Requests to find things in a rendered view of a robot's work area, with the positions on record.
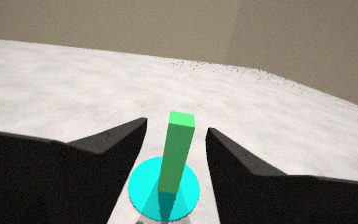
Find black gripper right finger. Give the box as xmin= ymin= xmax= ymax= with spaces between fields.
xmin=205 ymin=127 xmax=358 ymax=224

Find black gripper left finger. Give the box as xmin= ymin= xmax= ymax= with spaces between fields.
xmin=0 ymin=117 xmax=148 ymax=224

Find green rectangular post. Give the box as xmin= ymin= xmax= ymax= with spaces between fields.
xmin=157 ymin=111 xmax=195 ymax=193

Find cyan circle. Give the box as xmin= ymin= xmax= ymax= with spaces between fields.
xmin=128 ymin=157 xmax=200 ymax=222

